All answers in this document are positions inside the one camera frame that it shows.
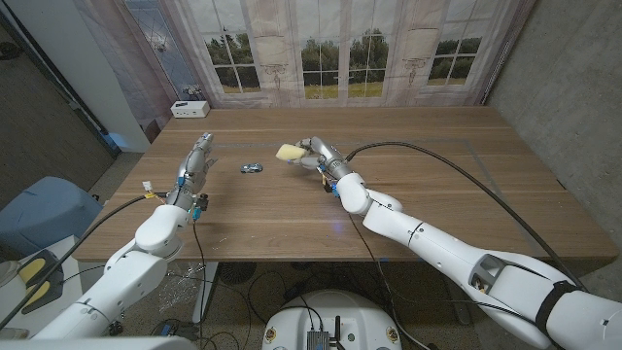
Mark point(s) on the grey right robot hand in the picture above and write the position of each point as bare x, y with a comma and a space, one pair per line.
328, 156

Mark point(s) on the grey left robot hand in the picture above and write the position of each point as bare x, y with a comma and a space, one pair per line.
194, 167

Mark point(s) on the yellow sponge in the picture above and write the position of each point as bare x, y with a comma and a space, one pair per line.
290, 152

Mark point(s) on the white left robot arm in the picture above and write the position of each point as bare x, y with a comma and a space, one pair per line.
131, 277

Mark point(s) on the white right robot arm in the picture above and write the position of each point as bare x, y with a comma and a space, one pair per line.
437, 248

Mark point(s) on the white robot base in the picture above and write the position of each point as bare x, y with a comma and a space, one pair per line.
335, 316

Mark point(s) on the small silver toy car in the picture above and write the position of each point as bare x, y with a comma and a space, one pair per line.
252, 168

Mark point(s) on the white power box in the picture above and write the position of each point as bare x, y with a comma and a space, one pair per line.
189, 109

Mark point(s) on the printed window backdrop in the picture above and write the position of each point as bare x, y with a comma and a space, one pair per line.
340, 48

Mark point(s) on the black round floor object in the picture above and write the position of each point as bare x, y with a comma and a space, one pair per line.
238, 273

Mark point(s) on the white table leg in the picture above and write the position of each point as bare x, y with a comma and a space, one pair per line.
208, 287

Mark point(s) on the blue plastic bin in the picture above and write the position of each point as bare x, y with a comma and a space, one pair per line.
44, 214

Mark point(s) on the black floor power strip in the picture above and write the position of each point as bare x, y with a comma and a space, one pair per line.
182, 331

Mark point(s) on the black yellow foot pedal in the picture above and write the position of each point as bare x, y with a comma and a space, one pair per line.
44, 272

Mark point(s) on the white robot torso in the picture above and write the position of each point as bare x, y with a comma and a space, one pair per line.
97, 344

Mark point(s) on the grey table leg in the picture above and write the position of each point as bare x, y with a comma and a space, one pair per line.
462, 308

